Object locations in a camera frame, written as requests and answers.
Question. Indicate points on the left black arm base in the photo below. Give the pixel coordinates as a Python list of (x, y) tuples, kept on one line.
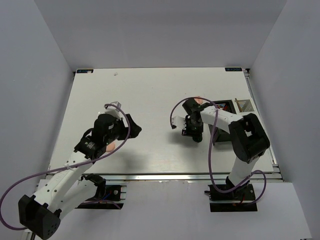
[(108, 196)]

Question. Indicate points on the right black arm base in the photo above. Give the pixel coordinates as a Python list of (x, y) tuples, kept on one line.
[(240, 200)]

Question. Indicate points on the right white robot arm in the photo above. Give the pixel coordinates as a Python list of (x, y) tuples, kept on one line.
[(248, 138)]

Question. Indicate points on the blue corner sticker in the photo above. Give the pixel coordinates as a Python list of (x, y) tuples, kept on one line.
[(233, 69), (84, 71)]

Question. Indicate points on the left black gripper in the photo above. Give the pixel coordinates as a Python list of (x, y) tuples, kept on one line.
[(135, 129)]

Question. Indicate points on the black slotted organizer box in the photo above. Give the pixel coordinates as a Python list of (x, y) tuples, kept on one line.
[(221, 132)]

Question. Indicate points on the white slotted organizer box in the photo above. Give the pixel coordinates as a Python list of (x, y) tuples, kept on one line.
[(246, 105)]

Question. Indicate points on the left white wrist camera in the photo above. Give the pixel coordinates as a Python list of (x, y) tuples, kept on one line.
[(113, 109)]

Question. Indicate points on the pink powder puff with ribbon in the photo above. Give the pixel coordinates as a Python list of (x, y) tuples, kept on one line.
[(198, 100)]

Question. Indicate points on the green round compact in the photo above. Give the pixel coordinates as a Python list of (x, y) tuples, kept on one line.
[(197, 138)]

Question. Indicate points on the aluminium table rail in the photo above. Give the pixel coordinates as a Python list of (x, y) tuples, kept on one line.
[(275, 176)]

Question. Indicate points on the left blue corner sticker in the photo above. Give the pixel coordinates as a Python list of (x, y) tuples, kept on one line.
[(84, 71)]

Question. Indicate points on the plain pink powder puff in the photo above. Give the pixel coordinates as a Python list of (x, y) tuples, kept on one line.
[(110, 147)]

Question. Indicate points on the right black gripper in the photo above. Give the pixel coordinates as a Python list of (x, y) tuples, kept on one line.
[(189, 133)]

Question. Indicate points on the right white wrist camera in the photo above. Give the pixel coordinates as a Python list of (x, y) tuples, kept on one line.
[(178, 122)]

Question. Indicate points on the wooden stick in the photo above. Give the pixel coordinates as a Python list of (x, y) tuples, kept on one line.
[(238, 105)]

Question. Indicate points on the right blue corner sticker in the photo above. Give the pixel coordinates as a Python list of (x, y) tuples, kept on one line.
[(233, 69)]

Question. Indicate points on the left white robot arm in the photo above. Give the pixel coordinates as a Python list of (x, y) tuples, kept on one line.
[(42, 212)]

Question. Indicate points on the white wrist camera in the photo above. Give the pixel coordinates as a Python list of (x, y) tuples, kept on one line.
[(113, 109), (178, 122)]

